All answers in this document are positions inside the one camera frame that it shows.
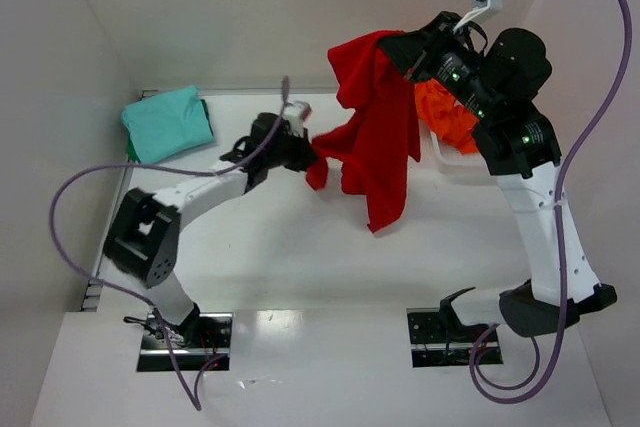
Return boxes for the red t shirt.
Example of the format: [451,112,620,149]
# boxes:
[306,30,421,233]

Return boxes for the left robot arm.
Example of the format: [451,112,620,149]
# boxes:
[103,102,317,343]

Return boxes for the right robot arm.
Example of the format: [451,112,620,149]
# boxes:
[378,12,617,338]

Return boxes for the orange t shirt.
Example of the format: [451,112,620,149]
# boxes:
[414,80,478,155]

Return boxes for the folded turquoise t shirt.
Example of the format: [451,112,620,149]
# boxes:
[121,85,214,164]

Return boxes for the white perforated plastic basket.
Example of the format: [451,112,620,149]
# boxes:
[429,132,495,186]

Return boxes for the folded green t shirt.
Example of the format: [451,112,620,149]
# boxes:
[124,98,216,162]

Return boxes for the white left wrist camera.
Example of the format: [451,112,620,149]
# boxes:
[284,101,312,138]

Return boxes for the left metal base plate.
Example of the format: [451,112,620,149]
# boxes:
[123,313,233,373]

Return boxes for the metal base plate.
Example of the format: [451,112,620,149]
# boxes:
[123,313,233,373]
[407,309,488,368]

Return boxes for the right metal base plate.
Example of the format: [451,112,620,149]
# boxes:
[407,309,488,368]

